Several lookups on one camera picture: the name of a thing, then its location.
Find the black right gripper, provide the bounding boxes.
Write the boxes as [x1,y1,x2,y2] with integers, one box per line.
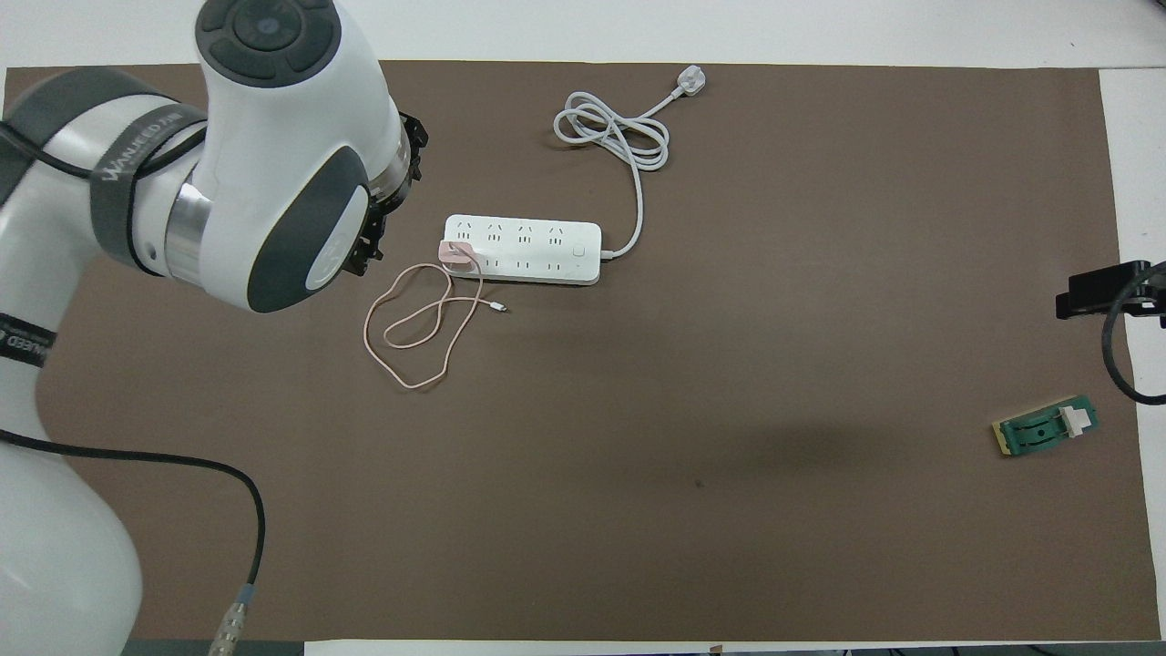
[1055,260,1166,322]

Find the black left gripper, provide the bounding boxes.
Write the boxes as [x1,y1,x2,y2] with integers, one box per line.
[351,111,429,279]

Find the pink USB cable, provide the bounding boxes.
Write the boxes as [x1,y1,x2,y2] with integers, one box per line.
[364,258,508,391]

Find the white power strip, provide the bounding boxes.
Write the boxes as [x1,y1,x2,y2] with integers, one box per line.
[442,214,604,287]

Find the green clip on card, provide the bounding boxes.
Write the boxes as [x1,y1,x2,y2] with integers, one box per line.
[991,394,1100,457]

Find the brown table mat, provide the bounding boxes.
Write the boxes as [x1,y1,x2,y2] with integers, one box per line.
[0,60,1162,643]

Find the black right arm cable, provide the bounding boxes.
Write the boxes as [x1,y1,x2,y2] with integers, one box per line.
[1100,273,1166,406]

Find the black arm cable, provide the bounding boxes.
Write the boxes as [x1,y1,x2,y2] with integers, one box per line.
[0,428,267,656]
[1100,273,1166,406]

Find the white power cord with plug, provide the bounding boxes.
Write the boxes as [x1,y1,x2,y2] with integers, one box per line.
[554,65,709,261]

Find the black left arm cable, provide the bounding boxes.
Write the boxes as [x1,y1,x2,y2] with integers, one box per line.
[0,428,267,656]

